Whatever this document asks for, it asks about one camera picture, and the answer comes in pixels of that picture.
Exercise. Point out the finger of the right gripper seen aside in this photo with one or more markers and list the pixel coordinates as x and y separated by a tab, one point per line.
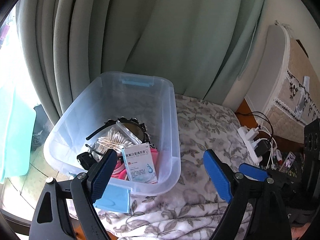
253	172

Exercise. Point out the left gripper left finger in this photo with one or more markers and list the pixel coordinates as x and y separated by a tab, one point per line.
88	187

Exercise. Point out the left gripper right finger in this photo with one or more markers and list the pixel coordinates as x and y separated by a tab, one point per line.
235	189

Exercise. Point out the black toy car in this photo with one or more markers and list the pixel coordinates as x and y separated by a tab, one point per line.
86	160

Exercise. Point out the cotton swabs bag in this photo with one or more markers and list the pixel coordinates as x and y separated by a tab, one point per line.
114	140

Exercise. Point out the blue white medicine box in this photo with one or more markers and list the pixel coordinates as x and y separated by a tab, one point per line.
139	164

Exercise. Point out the black headband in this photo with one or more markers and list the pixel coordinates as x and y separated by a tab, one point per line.
112	124

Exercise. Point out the black power adapter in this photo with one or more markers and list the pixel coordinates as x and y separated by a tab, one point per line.
263	146

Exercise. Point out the white charger plug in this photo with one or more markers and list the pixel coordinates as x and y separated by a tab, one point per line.
252	133

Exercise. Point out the white power strip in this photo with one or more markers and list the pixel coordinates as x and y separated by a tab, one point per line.
242	131

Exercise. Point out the floral grey white blanket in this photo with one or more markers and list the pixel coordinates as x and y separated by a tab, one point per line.
192	209

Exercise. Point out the padded beige headboard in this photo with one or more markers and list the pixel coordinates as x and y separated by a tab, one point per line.
286	87

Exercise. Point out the clear plastic storage bin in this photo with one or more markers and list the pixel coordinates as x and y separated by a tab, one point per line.
116	111

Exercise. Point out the grey-green curtain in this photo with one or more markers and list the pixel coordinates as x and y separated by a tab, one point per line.
201	46

